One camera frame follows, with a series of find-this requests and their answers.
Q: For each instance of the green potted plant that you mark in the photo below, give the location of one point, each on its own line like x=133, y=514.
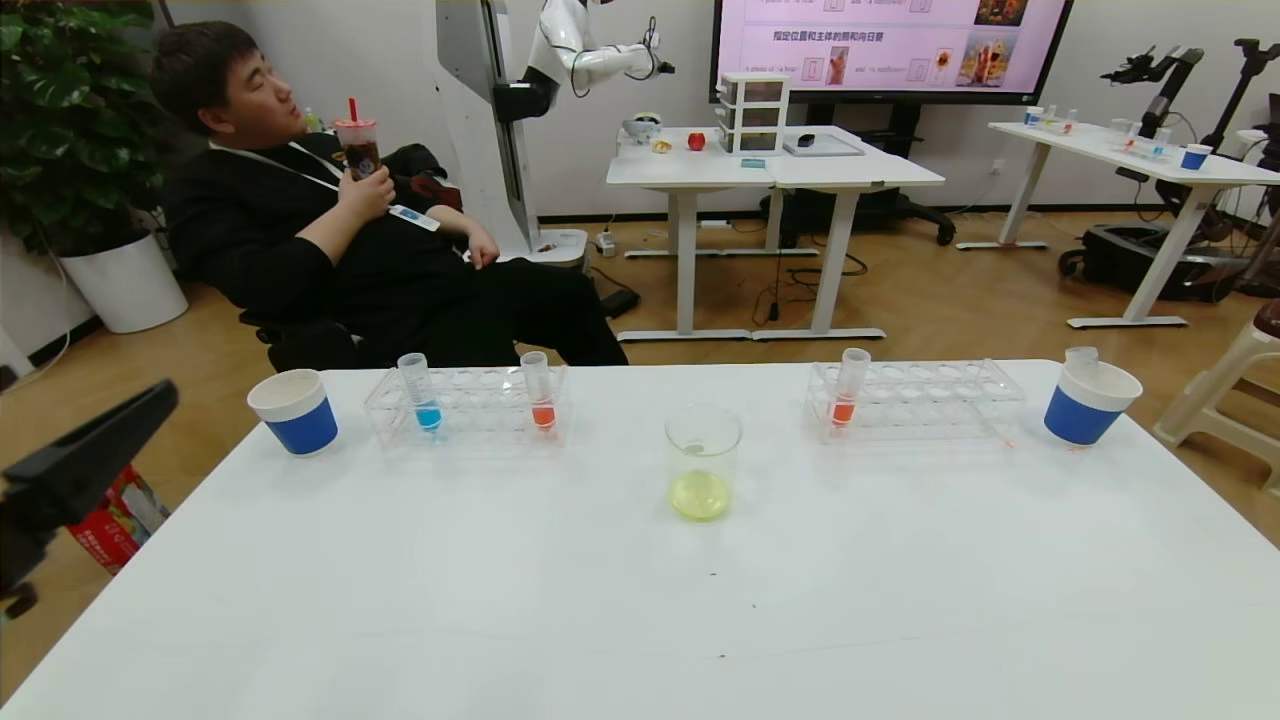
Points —
x=70, y=110

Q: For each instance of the beige plastic stool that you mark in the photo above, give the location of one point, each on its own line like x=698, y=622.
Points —
x=1225, y=390

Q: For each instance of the black display stand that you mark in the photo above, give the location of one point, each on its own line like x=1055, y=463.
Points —
x=900, y=208

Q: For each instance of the clear glass beaker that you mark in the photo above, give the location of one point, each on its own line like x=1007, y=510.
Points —
x=702, y=482

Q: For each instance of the white standing desk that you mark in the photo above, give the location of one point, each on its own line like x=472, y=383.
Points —
x=685, y=173
x=860, y=173

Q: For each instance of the black red bag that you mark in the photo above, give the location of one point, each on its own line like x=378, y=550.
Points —
x=430, y=187

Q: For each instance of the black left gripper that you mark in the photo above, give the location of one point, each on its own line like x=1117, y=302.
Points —
x=22, y=503

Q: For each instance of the long white desk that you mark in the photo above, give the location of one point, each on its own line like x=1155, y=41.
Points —
x=1100, y=143

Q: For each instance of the white plant pot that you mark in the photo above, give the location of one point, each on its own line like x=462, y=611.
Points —
x=125, y=290

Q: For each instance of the blue white paper cup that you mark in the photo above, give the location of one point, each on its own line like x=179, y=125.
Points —
x=298, y=422
x=1082, y=417

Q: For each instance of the yellow pigment test tube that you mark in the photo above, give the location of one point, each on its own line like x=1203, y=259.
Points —
x=1082, y=357

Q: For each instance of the clear acrylic test tube rack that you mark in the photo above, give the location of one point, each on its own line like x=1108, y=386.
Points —
x=480, y=412
x=930, y=400

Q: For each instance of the white drawer organizer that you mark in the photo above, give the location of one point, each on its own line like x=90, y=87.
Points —
x=755, y=113

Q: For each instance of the seated man in black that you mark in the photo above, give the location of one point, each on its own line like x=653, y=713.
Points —
x=300, y=245

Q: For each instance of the white power strip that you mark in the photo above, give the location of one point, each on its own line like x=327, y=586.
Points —
x=606, y=244

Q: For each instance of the red pigment test tube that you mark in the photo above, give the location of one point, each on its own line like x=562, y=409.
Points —
x=846, y=405
x=542, y=407

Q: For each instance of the plastic drink cup with straw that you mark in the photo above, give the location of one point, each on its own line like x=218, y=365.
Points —
x=358, y=150

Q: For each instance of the large wall display screen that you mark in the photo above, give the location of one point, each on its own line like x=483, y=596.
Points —
x=780, y=60

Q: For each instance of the red shopping bag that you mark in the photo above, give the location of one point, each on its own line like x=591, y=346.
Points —
x=125, y=520

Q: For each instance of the small blue paper cup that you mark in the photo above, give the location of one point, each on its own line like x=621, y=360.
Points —
x=1195, y=159

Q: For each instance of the black mobile robot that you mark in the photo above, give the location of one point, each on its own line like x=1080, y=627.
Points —
x=1130, y=262

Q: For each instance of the white bowl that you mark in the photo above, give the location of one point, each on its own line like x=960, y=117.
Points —
x=642, y=128

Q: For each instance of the white humanoid robot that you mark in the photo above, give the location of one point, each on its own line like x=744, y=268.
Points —
x=480, y=60

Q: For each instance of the grey tray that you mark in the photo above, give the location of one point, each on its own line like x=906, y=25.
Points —
x=835, y=148

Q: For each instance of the blue pigment test tube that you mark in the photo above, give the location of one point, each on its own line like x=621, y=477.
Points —
x=426, y=407

